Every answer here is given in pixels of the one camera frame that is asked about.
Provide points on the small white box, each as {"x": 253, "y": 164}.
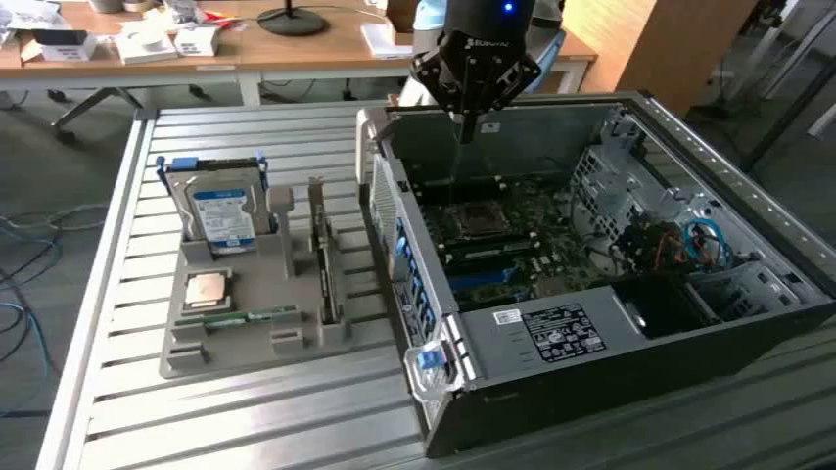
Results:
{"x": 197, "y": 44}

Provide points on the green Nvidia graphics card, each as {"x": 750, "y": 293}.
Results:
{"x": 325, "y": 274}

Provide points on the white booklet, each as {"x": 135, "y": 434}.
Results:
{"x": 386, "y": 41}

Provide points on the grey cup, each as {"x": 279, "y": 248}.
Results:
{"x": 107, "y": 6}

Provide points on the open black PC case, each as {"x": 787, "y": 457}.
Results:
{"x": 589, "y": 391}

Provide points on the black round monitor stand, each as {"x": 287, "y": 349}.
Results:
{"x": 291, "y": 23}

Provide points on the wooden desk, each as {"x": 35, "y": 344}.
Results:
{"x": 294, "y": 49}

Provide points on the flat white box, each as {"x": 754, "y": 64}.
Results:
{"x": 141, "y": 54}

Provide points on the green motherboard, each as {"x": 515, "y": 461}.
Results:
{"x": 555, "y": 254}

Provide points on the hard disk with blue carrier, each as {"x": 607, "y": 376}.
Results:
{"x": 222, "y": 215}

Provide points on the grey printed parts rack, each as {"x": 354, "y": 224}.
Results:
{"x": 262, "y": 294}

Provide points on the loose papers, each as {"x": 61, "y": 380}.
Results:
{"x": 33, "y": 14}

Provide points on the CPU chip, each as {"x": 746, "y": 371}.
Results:
{"x": 206, "y": 290}

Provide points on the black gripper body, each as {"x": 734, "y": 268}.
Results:
{"x": 483, "y": 24}

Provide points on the grey power supply unit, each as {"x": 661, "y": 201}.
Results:
{"x": 497, "y": 347}

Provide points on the metal CPU socket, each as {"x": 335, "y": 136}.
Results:
{"x": 481, "y": 218}

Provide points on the tape roll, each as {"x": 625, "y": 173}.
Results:
{"x": 139, "y": 6}

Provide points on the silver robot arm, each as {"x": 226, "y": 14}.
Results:
{"x": 429, "y": 12}

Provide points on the white box with black lid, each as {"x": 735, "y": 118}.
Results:
{"x": 66, "y": 51}

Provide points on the green RAM stick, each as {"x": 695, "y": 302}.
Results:
{"x": 490, "y": 249}
{"x": 222, "y": 318}

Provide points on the blue expansion slot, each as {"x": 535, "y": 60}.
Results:
{"x": 481, "y": 280}

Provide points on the blue case release latch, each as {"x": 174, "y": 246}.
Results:
{"x": 431, "y": 360}

